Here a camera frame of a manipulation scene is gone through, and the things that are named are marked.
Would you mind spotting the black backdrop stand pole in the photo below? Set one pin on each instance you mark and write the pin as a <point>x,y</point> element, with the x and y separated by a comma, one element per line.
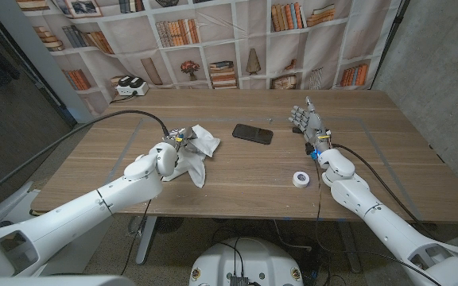
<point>390,43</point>

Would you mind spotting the white floor base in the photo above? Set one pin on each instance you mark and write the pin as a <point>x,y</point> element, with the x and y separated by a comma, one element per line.
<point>18,200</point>

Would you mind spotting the white cloth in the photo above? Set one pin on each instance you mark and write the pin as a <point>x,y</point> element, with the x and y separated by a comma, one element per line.
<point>207,143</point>

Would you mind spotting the black smartphone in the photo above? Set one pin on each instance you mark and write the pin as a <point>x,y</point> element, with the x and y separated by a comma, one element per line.
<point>253,134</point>

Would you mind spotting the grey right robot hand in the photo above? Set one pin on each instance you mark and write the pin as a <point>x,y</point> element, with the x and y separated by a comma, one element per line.
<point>314,127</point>

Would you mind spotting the black power adapter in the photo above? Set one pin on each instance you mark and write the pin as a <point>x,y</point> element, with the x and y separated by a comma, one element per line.
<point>137,82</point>
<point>125,80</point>

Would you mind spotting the white tape roll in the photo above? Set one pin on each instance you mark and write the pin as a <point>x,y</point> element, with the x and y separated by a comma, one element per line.
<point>298,180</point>

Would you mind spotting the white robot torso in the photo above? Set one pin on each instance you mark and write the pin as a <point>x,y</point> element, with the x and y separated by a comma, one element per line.
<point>261,262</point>

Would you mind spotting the white table leg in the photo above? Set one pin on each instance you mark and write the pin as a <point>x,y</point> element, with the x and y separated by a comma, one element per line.
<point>146,242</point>

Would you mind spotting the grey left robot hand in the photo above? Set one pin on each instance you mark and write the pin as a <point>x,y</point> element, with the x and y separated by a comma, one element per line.
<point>181,135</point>

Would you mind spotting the grey table leg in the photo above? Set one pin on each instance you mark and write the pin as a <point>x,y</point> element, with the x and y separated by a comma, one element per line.
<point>350,250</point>

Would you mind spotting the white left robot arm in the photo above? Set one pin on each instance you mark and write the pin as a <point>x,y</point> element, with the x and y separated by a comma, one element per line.
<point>94,210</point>

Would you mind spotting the printed bookshelf backdrop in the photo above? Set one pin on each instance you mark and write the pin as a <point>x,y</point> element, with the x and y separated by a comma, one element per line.
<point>229,43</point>

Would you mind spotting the white charger box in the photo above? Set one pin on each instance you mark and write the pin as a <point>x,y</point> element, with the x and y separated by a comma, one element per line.
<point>135,90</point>

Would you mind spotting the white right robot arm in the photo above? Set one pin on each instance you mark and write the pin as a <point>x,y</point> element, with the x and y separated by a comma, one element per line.
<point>380,222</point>

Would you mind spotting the black cylindrical bar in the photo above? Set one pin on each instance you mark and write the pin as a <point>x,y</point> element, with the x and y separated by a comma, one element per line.
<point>296,130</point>

